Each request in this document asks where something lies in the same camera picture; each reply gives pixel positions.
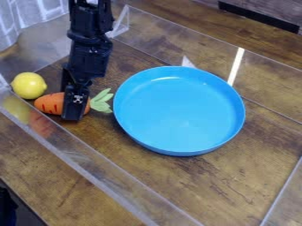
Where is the black bar in background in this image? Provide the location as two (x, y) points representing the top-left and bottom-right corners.
(217, 1), (299, 34)

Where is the blue round plate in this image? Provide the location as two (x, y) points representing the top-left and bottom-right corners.
(113, 66), (245, 156)

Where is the yellow toy lemon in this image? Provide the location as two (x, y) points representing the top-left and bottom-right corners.
(10, 72), (46, 100)

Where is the clear acrylic enclosure wall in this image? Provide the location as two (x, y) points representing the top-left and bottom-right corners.
(0, 0), (302, 226)

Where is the white patterned curtain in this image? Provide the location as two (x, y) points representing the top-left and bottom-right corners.
(0, 0), (68, 52)

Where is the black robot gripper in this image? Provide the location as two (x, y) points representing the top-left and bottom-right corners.
(60, 31), (113, 121)

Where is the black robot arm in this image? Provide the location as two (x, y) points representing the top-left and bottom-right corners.
(61, 0), (114, 121)

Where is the orange toy carrot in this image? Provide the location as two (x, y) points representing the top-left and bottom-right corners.
(34, 88), (113, 115)

